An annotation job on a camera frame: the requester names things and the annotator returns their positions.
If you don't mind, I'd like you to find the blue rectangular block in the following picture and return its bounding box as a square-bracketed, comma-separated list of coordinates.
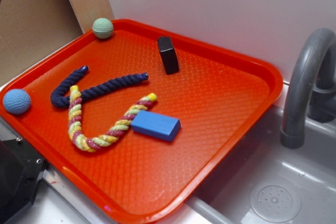
[131, 111, 181, 142]

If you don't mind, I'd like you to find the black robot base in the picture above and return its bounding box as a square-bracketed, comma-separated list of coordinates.
[1, 137, 46, 223]

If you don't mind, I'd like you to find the blue dimpled ball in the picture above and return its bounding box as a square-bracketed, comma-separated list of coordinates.
[3, 89, 31, 115]

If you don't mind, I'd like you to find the grey toy faucet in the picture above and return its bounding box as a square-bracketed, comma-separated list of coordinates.
[280, 28, 335, 149]

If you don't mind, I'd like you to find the grey toy sink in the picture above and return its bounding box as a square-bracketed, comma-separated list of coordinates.
[187, 106, 335, 223]

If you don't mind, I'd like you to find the navy blue rope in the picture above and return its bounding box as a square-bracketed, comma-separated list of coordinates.
[50, 65, 150, 109]

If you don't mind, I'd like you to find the black box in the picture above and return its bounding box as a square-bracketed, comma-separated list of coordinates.
[157, 36, 179, 75]

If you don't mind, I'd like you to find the multicolour braided rope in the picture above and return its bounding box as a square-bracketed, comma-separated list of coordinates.
[67, 85, 158, 153]

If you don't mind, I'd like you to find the orange plastic tray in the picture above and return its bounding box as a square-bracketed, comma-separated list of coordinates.
[1, 19, 283, 223]

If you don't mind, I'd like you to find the green dimpled ball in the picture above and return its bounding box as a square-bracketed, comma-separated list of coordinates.
[92, 18, 114, 39]

